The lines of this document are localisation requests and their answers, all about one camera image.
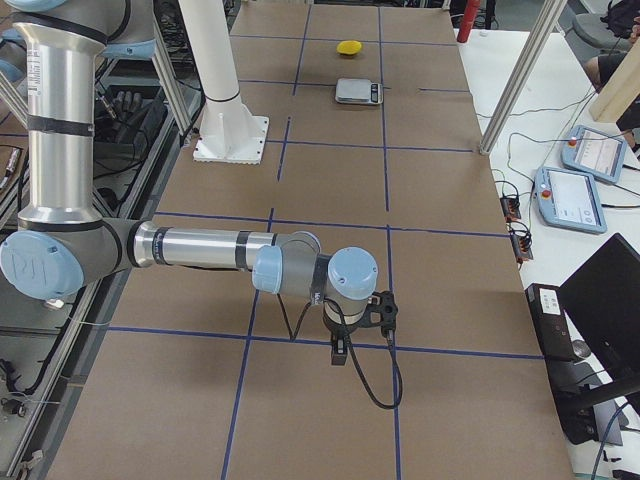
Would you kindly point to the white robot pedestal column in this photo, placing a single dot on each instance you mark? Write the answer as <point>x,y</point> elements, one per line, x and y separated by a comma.
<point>228,131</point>

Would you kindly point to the silver electronic kitchen scale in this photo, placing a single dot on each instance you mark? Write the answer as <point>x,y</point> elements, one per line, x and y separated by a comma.
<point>358,91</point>

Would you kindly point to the near blue teach pendant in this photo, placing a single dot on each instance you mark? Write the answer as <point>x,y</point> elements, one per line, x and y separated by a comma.
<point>569,199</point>

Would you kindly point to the far orange circuit board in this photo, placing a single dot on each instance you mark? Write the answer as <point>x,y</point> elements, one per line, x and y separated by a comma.
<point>510,202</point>

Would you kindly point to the far blue teach pendant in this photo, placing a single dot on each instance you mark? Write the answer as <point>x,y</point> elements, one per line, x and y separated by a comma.
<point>597,153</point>

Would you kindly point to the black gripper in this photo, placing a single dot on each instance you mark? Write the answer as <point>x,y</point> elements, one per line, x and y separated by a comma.
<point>340,330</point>

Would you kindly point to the near orange circuit board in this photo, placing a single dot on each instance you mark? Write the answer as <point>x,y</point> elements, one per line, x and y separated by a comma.
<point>521,240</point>

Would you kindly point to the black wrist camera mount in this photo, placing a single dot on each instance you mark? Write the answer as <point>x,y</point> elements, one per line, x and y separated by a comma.
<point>381,312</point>

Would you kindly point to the wooden board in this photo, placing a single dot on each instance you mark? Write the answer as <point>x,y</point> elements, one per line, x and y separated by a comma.
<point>620,91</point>

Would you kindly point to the seated person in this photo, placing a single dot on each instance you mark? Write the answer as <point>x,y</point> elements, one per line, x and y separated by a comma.
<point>622,19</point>

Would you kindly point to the aluminium frame post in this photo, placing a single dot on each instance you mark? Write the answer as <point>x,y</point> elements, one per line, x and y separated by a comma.
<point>537,38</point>

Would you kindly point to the black mini computer box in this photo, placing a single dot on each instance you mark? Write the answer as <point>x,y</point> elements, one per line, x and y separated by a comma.
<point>550,322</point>

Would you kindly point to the black monitor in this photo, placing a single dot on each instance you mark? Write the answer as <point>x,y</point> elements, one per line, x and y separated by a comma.
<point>601,299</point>

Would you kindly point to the blue tape strip crosswise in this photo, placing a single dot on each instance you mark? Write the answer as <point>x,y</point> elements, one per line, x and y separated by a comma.
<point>277,340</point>

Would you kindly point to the blue teach pendant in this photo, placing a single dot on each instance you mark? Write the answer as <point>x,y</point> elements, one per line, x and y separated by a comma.
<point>597,153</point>
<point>569,199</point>

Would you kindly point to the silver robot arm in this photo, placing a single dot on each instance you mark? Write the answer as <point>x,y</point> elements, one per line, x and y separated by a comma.
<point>63,243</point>

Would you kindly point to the red cylinder bottle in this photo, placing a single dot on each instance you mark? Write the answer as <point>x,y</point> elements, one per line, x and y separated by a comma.
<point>468,20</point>

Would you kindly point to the yellow mango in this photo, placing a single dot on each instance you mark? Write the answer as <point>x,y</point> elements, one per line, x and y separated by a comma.
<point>349,48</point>

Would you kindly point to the orange circuit board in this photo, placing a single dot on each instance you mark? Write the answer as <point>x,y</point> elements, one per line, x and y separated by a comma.
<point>510,202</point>
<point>521,240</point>

